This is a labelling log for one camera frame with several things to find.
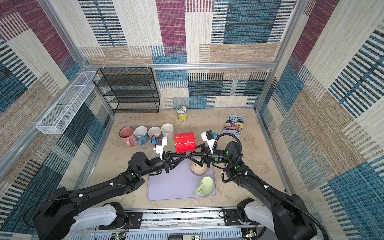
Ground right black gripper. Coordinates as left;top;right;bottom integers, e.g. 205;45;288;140
187;142;232;168

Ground red mug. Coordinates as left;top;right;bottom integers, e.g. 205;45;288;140
174;133;197;154

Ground white mug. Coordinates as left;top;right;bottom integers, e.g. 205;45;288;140
161;123;174;141

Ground lavender mug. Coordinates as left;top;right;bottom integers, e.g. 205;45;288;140
148;127;162;141

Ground blue flowered mug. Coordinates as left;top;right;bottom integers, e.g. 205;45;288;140
134;126;150;146

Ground pink patterned mug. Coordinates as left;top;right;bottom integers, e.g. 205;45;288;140
119;127;138;147

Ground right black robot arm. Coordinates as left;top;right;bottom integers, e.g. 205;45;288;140
187;142;329;240

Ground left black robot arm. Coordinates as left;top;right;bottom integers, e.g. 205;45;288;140
33;152;187;240

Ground light green mug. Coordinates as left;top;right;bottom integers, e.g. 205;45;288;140
195;176;215;196

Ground lavender plastic tray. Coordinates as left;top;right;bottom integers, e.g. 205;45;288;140
147;160;215;202

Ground colourful paperback book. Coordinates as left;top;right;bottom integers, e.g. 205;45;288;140
223;115;246;137

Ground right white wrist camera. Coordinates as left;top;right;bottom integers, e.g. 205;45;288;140
201;131;218;154

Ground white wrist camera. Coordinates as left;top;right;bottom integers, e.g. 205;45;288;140
151;134;168;160
201;131;218;154

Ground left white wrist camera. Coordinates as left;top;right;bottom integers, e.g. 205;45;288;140
151;134;168;160

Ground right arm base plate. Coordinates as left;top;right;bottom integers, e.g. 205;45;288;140
219;209;256;226

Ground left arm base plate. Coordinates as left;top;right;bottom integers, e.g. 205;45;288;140
98;212;143;230

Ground black wire shelf rack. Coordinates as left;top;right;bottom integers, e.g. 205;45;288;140
93;67;161;114

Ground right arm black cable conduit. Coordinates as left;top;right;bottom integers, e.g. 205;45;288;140
211;132;331;240

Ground white wire mesh basket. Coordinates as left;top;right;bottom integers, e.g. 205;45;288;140
37;72;96;135

